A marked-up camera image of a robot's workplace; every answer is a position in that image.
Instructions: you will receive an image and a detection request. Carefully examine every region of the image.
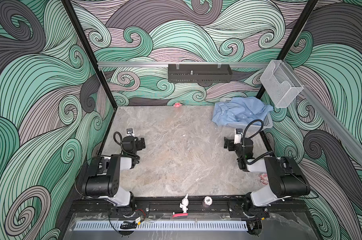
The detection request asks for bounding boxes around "small round white figurine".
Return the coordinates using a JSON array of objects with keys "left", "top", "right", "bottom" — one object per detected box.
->
[{"left": 202, "top": 196, "right": 212, "bottom": 208}]

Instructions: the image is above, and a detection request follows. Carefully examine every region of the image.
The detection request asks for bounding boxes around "aluminium rail wall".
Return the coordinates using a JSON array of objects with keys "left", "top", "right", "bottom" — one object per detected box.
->
[
  {"left": 97, "top": 61, "right": 269, "bottom": 69},
  {"left": 287, "top": 65, "right": 362, "bottom": 166}
]

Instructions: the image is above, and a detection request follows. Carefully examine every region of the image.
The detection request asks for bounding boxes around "clear plastic wall bin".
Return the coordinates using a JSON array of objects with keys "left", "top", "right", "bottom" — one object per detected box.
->
[{"left": 260, "top": 60, "right": 303, "bottom": 108}]

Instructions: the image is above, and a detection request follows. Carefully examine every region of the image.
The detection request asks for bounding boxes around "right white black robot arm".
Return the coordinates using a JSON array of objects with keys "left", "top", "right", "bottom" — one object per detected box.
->
[{"left": 224, "top": 137, "right": 311, "bottom": 208}]

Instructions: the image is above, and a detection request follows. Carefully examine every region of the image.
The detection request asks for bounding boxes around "aluminium rail back wall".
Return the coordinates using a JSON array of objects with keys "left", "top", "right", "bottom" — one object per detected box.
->
[{"left": 97, "top": 61, "right": 269, "bottom": 69}]

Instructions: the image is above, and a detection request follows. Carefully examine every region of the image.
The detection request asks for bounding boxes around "aluminium rail right wall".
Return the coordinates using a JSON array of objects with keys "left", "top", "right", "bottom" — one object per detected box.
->
[{"left": 287, "top": 65, "right": 362, "bottom": 166}]

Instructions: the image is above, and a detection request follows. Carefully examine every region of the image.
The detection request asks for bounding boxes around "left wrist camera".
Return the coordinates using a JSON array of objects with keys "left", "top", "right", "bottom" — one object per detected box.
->
[{"left": 127, "top": 128, "right": 135, "bottom": 137}]

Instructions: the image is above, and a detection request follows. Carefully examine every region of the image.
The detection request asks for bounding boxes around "light blue long sleeve shirt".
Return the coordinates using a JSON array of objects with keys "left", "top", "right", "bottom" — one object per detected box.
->
[{"left": 212, "top": 97, "right": 273, "bottom": 126}]

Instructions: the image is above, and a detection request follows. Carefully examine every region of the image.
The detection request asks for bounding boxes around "white rabbit figurine pink base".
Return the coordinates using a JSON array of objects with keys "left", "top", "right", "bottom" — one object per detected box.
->
[{"left": 172, "top": 194, "right": 189, "bottom": 219}]

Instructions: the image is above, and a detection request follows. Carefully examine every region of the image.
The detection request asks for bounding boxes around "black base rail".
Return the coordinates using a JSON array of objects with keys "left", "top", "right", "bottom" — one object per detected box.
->
[{"left": 69, "top": 195, "right": 308, "bottom": 219}]

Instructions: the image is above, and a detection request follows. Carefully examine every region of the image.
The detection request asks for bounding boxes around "white slotted cable duct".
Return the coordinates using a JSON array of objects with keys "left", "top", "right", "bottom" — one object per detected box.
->
[{"left": 73, "top": 220, "right": 248, "bottom": 232}]

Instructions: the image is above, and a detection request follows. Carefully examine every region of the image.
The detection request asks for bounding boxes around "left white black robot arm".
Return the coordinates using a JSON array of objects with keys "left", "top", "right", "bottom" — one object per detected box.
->
[{"left": 81, "top": 135, "right": 146, "bottom": 207}]

